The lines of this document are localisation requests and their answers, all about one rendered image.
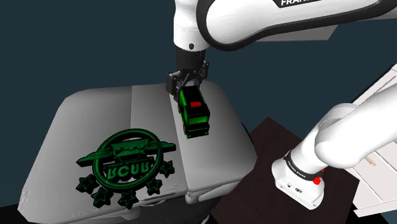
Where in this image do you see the green round emblem with stars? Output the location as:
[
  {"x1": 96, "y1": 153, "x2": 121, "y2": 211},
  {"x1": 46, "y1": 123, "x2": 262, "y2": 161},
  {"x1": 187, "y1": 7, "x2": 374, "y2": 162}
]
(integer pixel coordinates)
[{"x1": 75, "y1": 128, "x2": 178, "y2": 210}]

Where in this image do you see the dark robot stand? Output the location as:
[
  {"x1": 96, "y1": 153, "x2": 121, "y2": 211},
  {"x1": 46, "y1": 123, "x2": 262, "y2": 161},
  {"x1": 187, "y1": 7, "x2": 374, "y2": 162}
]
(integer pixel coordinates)
[{"x1": 210, "y1": 116, "x2": 361, "y2": 224}]

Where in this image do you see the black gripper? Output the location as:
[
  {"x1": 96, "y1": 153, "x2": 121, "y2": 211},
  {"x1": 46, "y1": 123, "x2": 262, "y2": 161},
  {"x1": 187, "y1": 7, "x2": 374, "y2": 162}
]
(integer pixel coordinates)
[{"x1": 165, "y1": 46, "x2": 211, "y2": 95}]

